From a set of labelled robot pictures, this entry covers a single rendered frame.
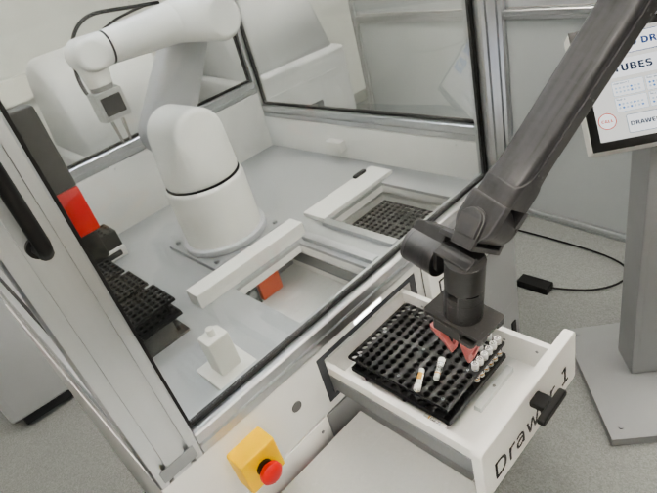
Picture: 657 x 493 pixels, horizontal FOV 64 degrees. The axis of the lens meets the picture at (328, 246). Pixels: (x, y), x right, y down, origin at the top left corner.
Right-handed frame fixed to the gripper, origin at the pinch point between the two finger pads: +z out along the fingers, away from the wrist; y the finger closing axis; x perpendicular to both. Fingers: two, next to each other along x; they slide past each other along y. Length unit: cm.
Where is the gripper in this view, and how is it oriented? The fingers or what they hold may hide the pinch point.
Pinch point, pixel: (461, 351)
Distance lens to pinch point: 88.3
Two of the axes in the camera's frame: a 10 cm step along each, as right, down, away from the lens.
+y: -6.8, -3.9, 6.3
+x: -7.2, 5.1, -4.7
